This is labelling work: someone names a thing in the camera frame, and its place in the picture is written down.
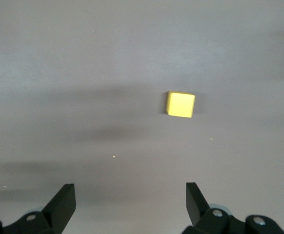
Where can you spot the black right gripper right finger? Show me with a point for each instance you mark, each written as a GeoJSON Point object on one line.
{"type": "Point", "coordinates": [200, 214]}

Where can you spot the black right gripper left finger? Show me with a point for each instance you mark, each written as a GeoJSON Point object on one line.
{"type": "Point", "coordinates": [59, 207]}

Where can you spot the yellow wooden block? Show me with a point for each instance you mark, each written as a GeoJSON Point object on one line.
{"type": "Point", "coordinates": [181, 104]}

